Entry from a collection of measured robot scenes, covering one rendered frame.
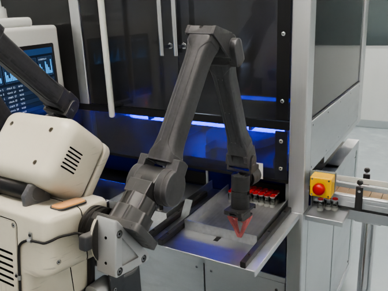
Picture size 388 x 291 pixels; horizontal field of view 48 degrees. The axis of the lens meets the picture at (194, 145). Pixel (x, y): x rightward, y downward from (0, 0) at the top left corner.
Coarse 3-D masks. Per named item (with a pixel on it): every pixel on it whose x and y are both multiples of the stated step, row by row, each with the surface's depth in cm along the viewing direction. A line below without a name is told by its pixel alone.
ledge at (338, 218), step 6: (312, 210) 158; (324, 210) 157; (330, 210) 157; (342, 210) 157; (348, 210) 157; (306, 216) 154; (312, 216) 153; (318, 216) 153; (324, 216) 153; (330, 216) 153; (336, 216) 153; (342, 216) 152; (348, 216) 156; (318, 222) 153; (324, 222) 151; (330, 222) 150; (336, 222) 149; (342, 222) 148
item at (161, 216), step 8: (192, 184) 185; (208, 184) 178; (184, 192) 177; (192, 192) 177; (200, 192) 173; (112, 200) 165; (184, 200) 162; (168, 208) 164; (176, 208) 158; (152, 216) 156; (160, 216) 154; (168, 216) 154
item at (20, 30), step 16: (16, 32) 163; (32, 32) 170; (48, 32) 179; (32, 48) 170; (48, 48) 179; (48, 64) 179; (0, 80) 157; (16, 80) 164; (16, 96) 165; (32, 96) 172; (16, 112) 165; (32, 112) 173
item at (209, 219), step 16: (224, 192) 172; (208, 208) 162; (224, 208) 162; (256, 208) 160; (272, 208) 160; (192, 224) 146; (208, 224) 150; (224, 224) 150; (240, 224) 149; (256, 224) 149; (240, 240) 138; (256, 240) 135
